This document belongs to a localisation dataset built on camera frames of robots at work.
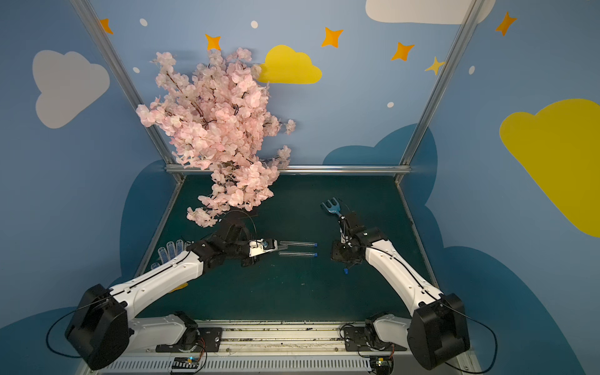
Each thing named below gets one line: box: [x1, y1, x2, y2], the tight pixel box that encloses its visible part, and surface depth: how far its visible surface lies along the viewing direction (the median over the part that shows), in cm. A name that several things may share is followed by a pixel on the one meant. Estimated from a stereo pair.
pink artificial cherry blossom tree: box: [135, 47, 297, 228], surface depth 72 cm
